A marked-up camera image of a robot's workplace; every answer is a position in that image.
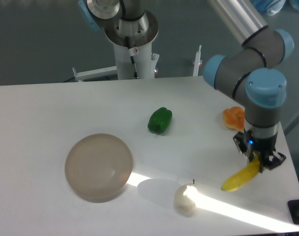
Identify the white bracket left of pedestal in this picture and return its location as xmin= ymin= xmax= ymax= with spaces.
xmin=72 ymin=66 xmax=117 ymax=82

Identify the white apple-shaped object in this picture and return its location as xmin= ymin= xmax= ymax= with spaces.
xmin=173 ymin=179 xmax=198 ymax=217

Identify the orange knotted bread roll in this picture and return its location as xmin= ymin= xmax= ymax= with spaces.
xmin=222 ymin=106 xmax=245 ymax=132

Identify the black device at table edge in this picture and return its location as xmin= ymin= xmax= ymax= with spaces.
xmin=287 ymin=200 xmax=299 ymax=225

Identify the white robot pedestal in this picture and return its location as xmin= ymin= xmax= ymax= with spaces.
xmin=104 ymin=12 xmax=161 ymax=80

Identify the yellow banana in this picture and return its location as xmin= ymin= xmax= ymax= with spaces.
xmin=221 ymin=155 xmax=261 ymax=192

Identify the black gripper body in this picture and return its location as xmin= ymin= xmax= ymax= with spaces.
xmin=233 ymin=131 xmax=277 ymax=155

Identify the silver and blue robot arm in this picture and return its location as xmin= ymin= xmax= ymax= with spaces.
xmin=78 ymin=0 xmax=294 ymax=170

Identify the white upright bracket post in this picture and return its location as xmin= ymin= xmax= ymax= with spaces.
xmin=192 ymin=45 xmax=202 ymax=76

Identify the round beige plate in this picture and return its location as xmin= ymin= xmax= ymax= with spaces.
xmin=64 ymin=133 xmax=133 ymax=203

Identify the green bell pepper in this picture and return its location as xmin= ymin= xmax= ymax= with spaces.
xmin=147 ymin=107 xmax=173 ymax=134

